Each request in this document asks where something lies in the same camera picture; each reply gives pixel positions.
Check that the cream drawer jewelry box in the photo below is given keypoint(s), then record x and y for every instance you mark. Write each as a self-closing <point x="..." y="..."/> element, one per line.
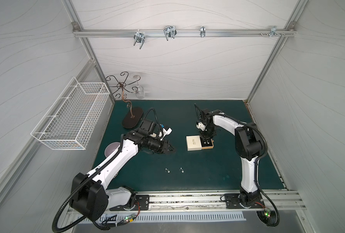
<point x="197" y="143"/>

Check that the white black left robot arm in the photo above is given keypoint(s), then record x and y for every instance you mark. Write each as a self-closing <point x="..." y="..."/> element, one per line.
<point x="89" y="195"/>

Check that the metal clamp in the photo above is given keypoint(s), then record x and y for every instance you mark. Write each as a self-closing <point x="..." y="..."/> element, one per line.
<point x="272" y="33"/>
<point x="139" y="38"/>
<point x="170" y="32"/>
<point x="202" y="31"/>

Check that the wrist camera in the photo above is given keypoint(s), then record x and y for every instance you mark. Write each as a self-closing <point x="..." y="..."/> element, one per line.
<point x="200" y="126"/>
<point x="164" y="131"/>

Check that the black metal jewelry stand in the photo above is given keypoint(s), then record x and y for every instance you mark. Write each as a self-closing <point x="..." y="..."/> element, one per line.
<point x="134" y="114"/>

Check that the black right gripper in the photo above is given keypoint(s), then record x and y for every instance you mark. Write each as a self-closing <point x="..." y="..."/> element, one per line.
<point x="207" y="135"/>

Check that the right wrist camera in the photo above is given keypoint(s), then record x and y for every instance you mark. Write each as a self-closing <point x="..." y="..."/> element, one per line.
<point x="200" y="126"/>

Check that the white wire basket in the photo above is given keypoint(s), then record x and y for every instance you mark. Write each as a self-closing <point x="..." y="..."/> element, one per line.
<point x="70" y="121"/>

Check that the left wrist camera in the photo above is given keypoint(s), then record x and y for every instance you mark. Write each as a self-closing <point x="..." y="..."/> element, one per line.
<point x="164" y="131"/>

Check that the green table mat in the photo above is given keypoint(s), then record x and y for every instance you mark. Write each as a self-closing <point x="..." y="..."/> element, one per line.
<point x="211" y="169"/>

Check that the aluminium crossbar rail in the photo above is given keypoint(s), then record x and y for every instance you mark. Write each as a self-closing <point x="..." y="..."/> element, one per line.
<point x="181" y="33"/>

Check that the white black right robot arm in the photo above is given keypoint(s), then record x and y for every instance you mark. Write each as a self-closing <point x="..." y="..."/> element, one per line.
<point x="251" y="146"/>

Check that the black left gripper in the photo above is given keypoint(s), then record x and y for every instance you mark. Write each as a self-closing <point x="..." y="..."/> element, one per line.
<point x="163" y="145"/>

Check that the clear glass cup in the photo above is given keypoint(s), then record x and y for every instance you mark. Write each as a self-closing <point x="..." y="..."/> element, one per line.
<point x="140" y="94"/>

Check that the aluminium front rail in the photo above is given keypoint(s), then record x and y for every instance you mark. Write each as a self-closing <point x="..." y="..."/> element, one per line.
<point x="209" y="201"/>

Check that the white vented cable duct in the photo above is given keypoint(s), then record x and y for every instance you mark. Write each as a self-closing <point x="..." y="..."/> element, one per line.
<point x="190" y="217"/>

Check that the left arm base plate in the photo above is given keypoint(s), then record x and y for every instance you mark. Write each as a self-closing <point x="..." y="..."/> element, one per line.
<point x="136" y="202"/>

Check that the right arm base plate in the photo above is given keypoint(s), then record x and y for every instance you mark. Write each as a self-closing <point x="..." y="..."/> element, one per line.
<point x="242" y="201"/>

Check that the purple plate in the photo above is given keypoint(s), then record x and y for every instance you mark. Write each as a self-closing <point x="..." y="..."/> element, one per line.
<point x="111" y="148"/>

